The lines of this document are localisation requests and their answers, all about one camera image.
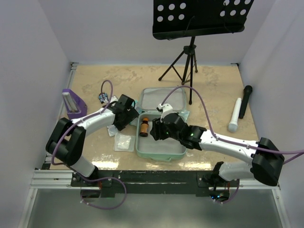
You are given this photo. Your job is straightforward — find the amber medicine bottle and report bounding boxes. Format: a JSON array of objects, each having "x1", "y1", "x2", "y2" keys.
[{"x1": 139, "y1": 117, "x2": 149, "y2": 137}]

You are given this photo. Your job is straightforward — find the white gauze packet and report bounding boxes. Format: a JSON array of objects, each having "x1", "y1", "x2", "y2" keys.
[{"x1": 114, "y1": 133, "x2": 135, "y2": 152}]

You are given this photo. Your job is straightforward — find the small clear packet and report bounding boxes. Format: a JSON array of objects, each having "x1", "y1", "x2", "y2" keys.
[{"x1": 107, "y1": 125, "x2": 119, "y2": 137}]

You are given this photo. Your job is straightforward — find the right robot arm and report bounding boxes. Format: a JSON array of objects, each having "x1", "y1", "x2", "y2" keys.
[{"x1": 150, "y1": 113, "x2": 285, "y2": 187}]

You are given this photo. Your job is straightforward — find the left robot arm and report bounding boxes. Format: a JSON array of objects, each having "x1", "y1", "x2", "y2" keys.
[{"x1": 46, "y1": 95, "x2": 139, "y2": 186}]

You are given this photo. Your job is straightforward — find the mint green medicine case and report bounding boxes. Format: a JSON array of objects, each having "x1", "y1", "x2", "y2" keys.
[{"x1": 135, "y1": 87, "x2": 187, "y2": 162}]

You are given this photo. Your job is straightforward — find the blue owl toy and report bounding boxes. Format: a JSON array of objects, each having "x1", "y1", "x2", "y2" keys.
[{"x1": 98, "y1": 92, "x2": 109, "y2": 104}]

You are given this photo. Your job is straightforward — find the purple metronome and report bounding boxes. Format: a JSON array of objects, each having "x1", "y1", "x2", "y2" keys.
[{"x1": 62, "y1": 88, "x2": 87, "y2": 120}]

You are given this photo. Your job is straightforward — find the white microphone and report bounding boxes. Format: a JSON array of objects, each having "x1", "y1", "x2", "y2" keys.
[{"x1": 228, "y1": 97, "x2": 242, "y2": 133}]

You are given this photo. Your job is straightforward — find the black microphone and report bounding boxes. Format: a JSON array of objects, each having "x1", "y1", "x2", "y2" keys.
[{"x1": 238, "y1": 85, "x2": 253, "y2": 119}]

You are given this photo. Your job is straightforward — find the black music stand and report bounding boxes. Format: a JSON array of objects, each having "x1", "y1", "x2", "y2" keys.
[{"x1": 152, "y1": 0, "x2": 255, "y2": 105}]

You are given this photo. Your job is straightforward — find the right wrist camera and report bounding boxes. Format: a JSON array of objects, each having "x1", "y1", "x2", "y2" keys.
[{"x1": 156, "y1": 104, "x2": 173, "y2": 118}]

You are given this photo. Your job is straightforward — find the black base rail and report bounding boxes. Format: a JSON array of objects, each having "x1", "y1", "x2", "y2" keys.
[{"x1": 71, "y1": 170, "x2": 238, "y2": 201}]

